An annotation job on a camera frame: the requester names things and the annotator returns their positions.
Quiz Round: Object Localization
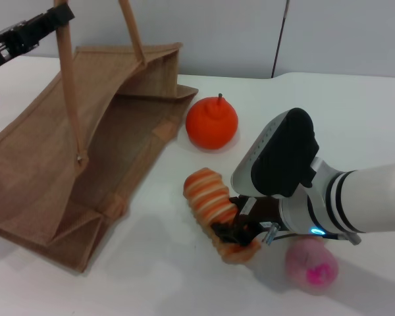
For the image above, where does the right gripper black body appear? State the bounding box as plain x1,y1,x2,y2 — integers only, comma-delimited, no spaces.
236,195,286,237

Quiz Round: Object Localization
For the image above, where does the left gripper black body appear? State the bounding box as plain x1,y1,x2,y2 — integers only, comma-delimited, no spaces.
0,11,59,74

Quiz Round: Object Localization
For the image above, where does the striped orange bread loaf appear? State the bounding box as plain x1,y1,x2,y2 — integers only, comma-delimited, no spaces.
182,167,263,265

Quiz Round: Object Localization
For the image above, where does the brown woven handbag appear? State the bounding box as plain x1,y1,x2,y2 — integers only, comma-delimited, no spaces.
0,0,199,274

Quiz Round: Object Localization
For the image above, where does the pink bun with magenta mark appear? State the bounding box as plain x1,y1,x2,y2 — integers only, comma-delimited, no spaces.
284,237,340,296

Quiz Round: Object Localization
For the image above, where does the orange toy fruit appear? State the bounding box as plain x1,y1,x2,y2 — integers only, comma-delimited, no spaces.
185,93,240,151

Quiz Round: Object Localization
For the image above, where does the black silver wrist camera box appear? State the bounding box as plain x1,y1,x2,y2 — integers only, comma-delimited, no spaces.
230,107,321,199

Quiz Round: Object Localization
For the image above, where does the dark vertical wall strip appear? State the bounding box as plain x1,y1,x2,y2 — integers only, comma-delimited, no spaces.
271,0,290,79

